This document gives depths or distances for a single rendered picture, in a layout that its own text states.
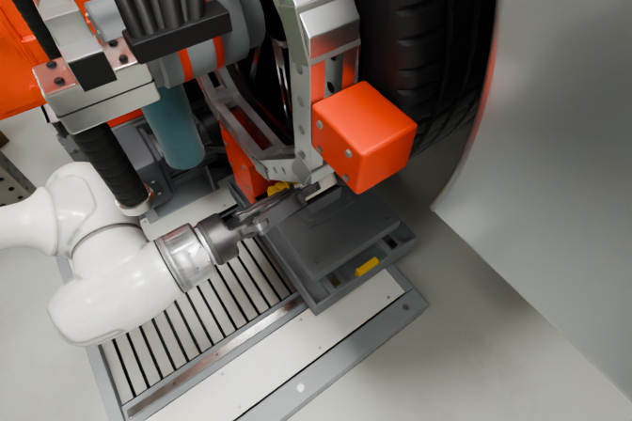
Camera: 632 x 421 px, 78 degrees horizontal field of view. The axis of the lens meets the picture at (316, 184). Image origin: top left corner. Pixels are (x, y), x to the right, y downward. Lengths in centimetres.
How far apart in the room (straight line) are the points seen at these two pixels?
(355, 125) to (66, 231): 43
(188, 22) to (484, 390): 114
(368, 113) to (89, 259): 41
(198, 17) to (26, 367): 121
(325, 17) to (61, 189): 45
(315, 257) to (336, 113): 68
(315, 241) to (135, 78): 76
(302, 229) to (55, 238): 63
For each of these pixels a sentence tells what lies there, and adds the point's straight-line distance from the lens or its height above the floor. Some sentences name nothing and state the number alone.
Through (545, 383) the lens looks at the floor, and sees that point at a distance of 134.
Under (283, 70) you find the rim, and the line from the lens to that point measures 72.
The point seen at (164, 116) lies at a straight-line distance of 81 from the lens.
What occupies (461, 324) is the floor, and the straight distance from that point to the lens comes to 129.
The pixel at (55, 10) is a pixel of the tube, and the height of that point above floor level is 100.
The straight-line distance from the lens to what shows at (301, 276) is 111.
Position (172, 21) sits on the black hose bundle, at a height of 98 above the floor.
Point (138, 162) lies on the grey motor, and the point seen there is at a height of 41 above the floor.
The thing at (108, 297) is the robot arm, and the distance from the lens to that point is 58.
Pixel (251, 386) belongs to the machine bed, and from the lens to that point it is 112.
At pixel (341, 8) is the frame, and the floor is 97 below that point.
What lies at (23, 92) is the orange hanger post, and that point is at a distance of 114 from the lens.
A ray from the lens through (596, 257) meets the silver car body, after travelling 40.
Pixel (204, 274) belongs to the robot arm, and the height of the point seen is 64.
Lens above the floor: 117
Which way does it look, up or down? 53 degrees down
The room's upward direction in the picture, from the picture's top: straight up
